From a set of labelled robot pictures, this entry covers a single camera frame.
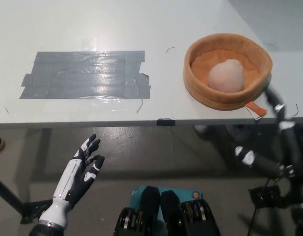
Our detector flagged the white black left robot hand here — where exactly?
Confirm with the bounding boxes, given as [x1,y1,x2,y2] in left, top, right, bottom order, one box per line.
[39,134,106,227]

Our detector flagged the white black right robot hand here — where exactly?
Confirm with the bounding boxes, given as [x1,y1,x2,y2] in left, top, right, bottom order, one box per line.
[233,83,301,181]

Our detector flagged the pale pink plush dumpling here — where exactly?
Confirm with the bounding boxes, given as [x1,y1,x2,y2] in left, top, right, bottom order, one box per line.
[207,59,246,92]

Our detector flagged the orange white plate tag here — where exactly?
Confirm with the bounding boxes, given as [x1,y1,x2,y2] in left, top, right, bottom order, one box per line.
[244,101,268,121]

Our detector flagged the black teal robot torso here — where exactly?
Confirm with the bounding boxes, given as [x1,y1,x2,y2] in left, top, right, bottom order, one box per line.
[112,185,221,236]

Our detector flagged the black stand leg with foot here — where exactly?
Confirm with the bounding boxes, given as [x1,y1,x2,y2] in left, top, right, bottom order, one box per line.
[0,174,55,224]

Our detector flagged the light grey shoe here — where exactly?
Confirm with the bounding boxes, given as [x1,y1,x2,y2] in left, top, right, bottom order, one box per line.
[193,124,211,139]

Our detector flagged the clear tape film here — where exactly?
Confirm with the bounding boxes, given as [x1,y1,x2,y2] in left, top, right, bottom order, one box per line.
[3,36,153,115]

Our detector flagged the orange round basket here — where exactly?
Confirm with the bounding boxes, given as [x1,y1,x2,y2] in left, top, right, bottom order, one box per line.
[183,34,274,111]

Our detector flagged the small black tape piece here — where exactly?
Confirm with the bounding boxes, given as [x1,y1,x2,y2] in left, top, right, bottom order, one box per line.
[156,118,176,126]

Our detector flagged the black floor base plate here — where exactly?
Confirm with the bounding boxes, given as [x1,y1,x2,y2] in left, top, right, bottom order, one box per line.
[248,185,288,205]

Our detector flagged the black cable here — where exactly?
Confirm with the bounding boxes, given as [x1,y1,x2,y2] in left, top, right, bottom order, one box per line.
[249,177,272,236]

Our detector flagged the grey duct tape patch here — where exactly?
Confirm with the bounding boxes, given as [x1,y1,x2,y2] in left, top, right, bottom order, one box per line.
[18,50,152,100]

